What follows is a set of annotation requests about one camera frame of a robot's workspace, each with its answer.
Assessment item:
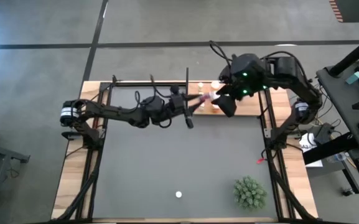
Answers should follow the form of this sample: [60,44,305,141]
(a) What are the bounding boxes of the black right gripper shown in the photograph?
[216,81,258,118]

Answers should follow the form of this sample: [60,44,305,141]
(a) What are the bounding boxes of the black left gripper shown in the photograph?
[169,94,207,129]

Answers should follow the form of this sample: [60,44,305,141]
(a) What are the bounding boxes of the blue pill bottle red pills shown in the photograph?
[199,91,221,103]

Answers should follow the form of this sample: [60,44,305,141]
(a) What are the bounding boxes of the wooden shelf board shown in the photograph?
[187,80,263,116]

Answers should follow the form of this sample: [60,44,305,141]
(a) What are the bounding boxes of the grey table mat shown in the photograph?
[92,86,279,219]

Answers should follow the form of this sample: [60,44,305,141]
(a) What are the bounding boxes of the white paper sheet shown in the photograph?
[299,133,323,169]

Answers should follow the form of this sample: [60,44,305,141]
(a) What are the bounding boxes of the green artificial plant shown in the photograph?
[231,175,269,211]

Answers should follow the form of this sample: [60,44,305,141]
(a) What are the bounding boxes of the black power adapter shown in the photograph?
[312,122,335,144]

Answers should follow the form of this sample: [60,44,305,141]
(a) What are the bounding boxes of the black desk crossbar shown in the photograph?
[302,132,359,166]

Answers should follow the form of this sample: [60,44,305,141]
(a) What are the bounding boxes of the grey side desk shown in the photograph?
[315,57,359,153]

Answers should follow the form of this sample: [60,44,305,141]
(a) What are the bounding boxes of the clear plastic bottle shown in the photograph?
[327,151,348,164]

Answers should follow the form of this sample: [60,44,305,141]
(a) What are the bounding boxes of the teal small box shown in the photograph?
[345,71,359,85]

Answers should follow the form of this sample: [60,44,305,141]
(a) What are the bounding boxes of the black pole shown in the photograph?
[327,30,359,77]

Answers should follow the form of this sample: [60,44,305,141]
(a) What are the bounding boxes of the dark floor mat striped edges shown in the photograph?
[328,0,359,24]

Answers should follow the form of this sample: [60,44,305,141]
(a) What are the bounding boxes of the grey metal stand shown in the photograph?
[0,139,30,224]

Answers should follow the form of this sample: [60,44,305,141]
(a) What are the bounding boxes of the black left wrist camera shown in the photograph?
[170,95,185,110]

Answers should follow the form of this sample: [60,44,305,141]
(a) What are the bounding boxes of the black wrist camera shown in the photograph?
[218,65,235,83]
[170,95,185,110]

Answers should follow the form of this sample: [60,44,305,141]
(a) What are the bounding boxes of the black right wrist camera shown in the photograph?
[218,65,235,83]

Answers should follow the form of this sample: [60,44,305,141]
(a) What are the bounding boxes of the black aluminium table frame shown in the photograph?
[50,74,320,224]

